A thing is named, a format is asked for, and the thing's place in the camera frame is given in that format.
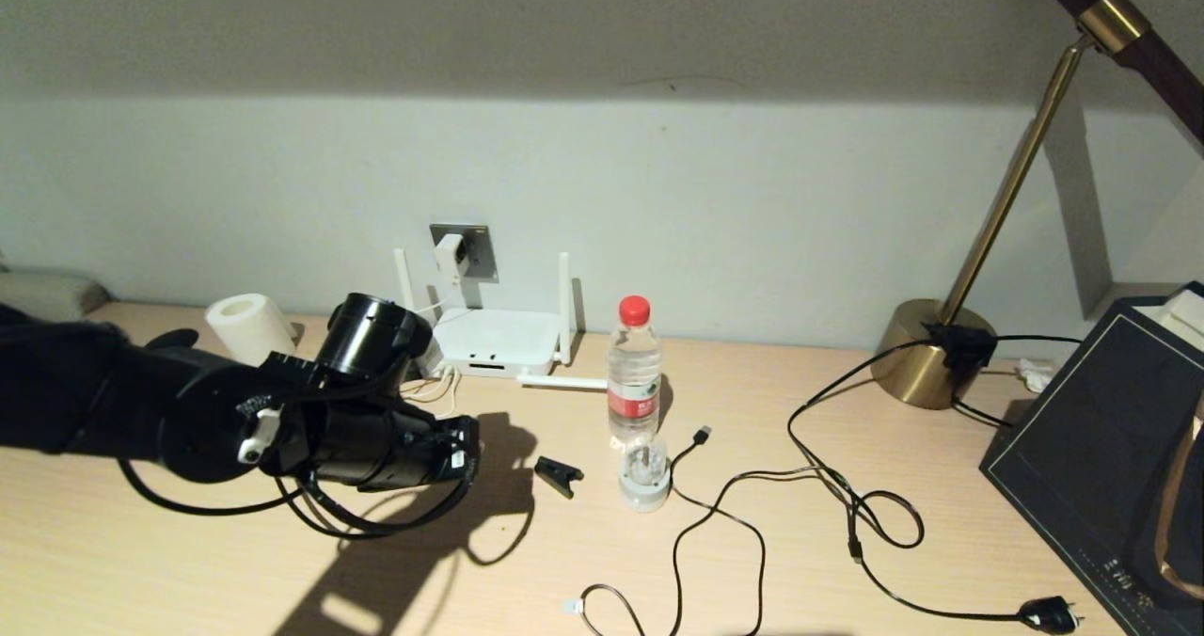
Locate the clear water bottle red cap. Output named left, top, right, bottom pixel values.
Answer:
left=607, top=295, right=664, bottom=451

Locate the white box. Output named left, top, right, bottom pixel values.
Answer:
left=1133, top=290, right=1204, bottom=359

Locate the small white clear-dome humidifier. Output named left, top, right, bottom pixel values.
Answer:
left=618, top=432, right=673, bottom=513

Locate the black USB cable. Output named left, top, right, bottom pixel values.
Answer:
left=670, top=426, right=925, bottom=636

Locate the white power adapter with cord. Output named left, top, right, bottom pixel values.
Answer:
left=400, top=233, right=471, bottom=421

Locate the dark blue gift bag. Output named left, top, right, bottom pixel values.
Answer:
left=978, top=283, right=1204, bottom=636

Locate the grey cushion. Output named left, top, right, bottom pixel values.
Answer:
left=0, top=272, right=112, bottom=315

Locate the brass desk lamp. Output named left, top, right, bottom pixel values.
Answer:
left=870, top=0, right=1204, bottom=411

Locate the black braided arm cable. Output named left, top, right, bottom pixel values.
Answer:
left=277, top=471, right=471, bottom=539

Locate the white plastic mounting bracket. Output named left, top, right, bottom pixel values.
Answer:
left=237, top=406, right=285, bottom=465

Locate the black lamp power cord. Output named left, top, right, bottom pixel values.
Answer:
left=788, top=335, right=1083, bottom=635

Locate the black left camera cable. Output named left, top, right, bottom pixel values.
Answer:
left=118, top=457, right=304, bottom=517

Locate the grey wall power socket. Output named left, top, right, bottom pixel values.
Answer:
left=430, top=224, right=498, bottom=284

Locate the white toilet paper roll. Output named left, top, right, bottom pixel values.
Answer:
left=204, top=293, right=296, bottom=367

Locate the white wifi router with antennas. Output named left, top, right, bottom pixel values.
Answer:
left=395, top=250, right=610, bottom=392

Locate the black block on lamp base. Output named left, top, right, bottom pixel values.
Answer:
left=927, top=324, right=998, bottom=374

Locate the small black plastic clip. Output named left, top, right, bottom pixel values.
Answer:
left=534, top=455, right=586, bottom=500

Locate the black cable with white tag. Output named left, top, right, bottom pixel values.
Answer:
left=564, top=582, right=650, bottom=636

